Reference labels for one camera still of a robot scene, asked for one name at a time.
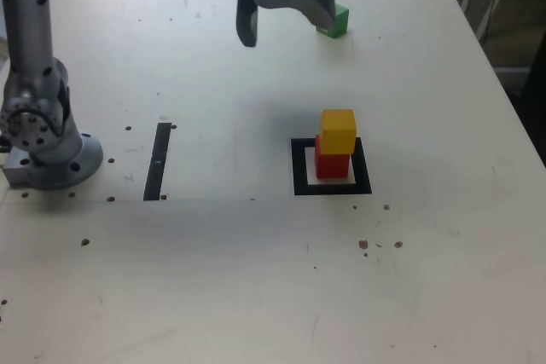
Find red cube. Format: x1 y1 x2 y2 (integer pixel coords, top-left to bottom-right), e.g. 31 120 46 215
314 134 352 180

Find black tape square outline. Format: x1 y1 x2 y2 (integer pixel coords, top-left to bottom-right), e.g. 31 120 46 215
290 136 374 197

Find yellow cube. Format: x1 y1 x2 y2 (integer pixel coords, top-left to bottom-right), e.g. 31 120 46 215
318 108 357 155

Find dark furniture piece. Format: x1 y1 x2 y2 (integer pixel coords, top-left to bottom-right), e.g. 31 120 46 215
522 39 546 135

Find black tape strip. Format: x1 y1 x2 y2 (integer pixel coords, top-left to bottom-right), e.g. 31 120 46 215
142 122 172 202

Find green cube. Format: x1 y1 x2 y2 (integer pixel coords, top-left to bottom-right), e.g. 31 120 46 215
315 2 351 38

